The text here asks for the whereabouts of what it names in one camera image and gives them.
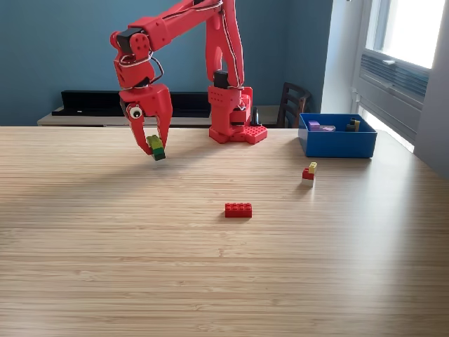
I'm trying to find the green brick stack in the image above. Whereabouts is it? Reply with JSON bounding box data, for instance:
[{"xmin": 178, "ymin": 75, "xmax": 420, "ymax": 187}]
[{"xmin": 146, "ymin": 134, "xmax": 166, "ymax": 162}]

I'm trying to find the red lego brick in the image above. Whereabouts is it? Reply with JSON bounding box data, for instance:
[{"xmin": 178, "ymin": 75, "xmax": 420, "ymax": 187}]
[{"xmin": 224, "ymin": 202, "xmax": 253, "ymax": 219}]

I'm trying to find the blue plastic bin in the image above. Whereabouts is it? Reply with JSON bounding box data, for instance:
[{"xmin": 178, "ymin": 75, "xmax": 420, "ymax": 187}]
[{"xmin": 297, "ymin": 112, "xmax": 378, "ymax": 158}]

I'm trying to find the wooden sideboard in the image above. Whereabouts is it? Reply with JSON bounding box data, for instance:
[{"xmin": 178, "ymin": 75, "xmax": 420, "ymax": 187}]
[{"xmin": 37, "ymin": 105, "xmax": 281, "ymax": 128}]

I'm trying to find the black shelf tray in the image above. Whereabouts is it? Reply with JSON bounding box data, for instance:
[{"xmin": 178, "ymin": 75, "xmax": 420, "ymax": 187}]
[{"xmin": 51, "ymin": 90, "xmax": 212, "ymax": 118}]

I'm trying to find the dark wooden chair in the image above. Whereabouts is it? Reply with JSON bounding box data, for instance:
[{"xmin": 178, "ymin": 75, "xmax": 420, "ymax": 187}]
[{"xmin": 276, "ymin": 82, "xmax": 312, "ymax": 129}]

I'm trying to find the red white yellow brick stack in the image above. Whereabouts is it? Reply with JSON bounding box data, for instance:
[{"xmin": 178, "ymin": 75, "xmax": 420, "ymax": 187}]
[{"xmin": 301, "ymin": 161, "xmax": 319, "ymax": 187}]

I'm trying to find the grey window heater unit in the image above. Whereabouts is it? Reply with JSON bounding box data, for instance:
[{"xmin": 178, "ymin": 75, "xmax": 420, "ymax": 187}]
[{"xmin": 356, "ymin": 48, "xmax": 431, "ymax": 141}]

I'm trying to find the white window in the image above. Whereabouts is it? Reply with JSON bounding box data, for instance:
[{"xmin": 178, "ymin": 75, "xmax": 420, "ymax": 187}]
[{"xmin": 364, "ymin": 0, "xmax": 449, "ymax": 70}]

